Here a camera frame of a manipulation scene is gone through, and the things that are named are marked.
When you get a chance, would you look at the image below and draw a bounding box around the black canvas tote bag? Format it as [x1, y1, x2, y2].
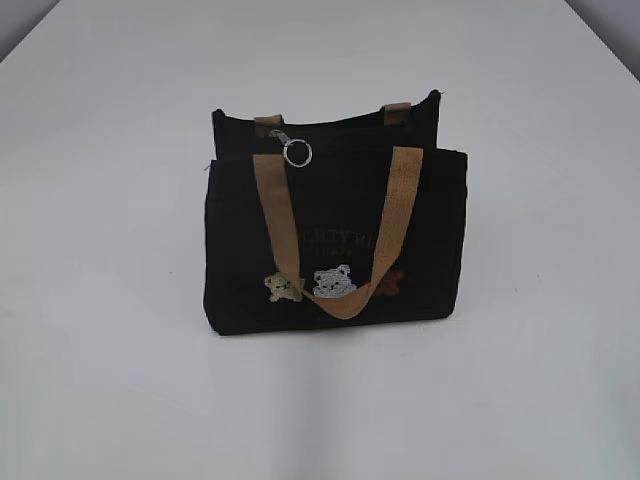
[203, 90, 468, 335]

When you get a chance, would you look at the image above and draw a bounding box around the silver key ring zipper pull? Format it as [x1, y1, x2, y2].
[269, 129, 313, 168]

